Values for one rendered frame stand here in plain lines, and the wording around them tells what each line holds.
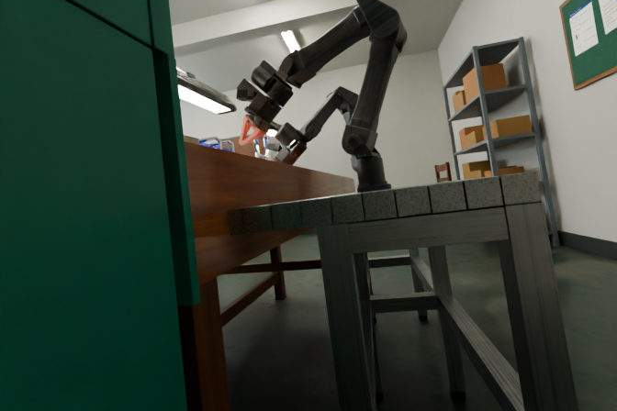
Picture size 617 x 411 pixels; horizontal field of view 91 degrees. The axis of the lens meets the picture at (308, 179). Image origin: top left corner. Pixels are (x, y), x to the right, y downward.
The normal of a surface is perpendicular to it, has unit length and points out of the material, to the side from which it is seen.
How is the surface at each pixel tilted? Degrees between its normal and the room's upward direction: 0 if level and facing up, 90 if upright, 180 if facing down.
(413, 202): 90
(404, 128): 90
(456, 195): 90
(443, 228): 90
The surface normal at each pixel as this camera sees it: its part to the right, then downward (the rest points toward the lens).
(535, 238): -0.18, -0.04
